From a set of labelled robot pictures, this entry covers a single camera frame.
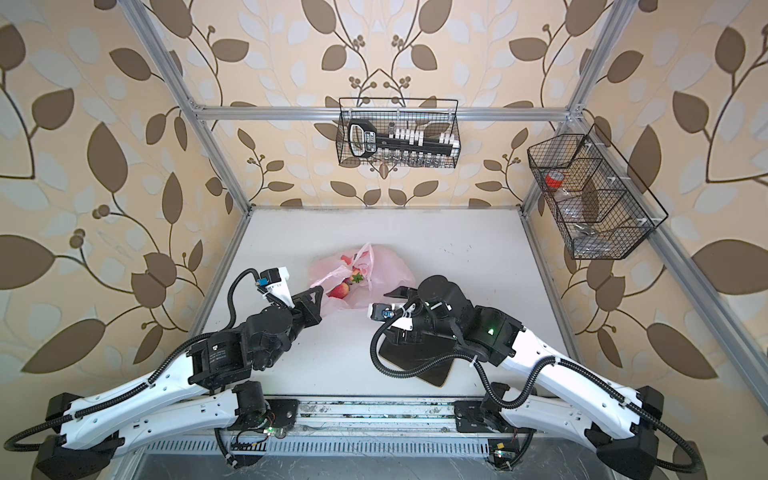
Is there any black wire basket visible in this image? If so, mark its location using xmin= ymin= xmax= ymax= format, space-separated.
xmin=527 ymin=125 xmax=668 ymax=260
xmin=335 ymin=96 xmax=462 ymax=169

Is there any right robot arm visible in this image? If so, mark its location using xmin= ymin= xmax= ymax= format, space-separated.
xmin=368 ymin=275 xmax=704 ymax=479

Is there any black wire basket rear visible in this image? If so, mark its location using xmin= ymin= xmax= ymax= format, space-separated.
xmin=335 ymin=96 xmax=462 ymax=169

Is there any black wire basket right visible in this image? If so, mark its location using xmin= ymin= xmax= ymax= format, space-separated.
xmin=527 ymin=125 xmax=668 ymax=260

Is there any pink plastic bag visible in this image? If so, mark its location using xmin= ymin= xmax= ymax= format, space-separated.
xmin=309 ymin=243 xmax=415 ymax=316

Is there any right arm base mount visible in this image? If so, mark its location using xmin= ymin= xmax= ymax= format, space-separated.
xmin=453 ymin=400 xmax=532 ymax=434

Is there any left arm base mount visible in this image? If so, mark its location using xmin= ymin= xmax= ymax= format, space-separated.
xmin=225 ymin=398 xmax=300 ymax=432

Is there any black socket tool set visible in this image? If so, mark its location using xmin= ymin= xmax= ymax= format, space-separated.
xmin=346 ymin=119 xmax=461 ymax=160

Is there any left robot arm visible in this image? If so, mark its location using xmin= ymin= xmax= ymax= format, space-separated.
xmin=3 ymin=287 xmax=323 ymax=479

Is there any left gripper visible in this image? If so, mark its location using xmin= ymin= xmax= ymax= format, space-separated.
xmin=259 ymin=283 xmax=324 ymax=371

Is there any red fake strawberry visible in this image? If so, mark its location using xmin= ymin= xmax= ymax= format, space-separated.
xmin=327 ymin=282 xmax=351 ymax=299

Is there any black square tray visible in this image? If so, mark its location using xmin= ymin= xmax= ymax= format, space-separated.
xmin=378 ymin=336 xmax=455 ymax=388

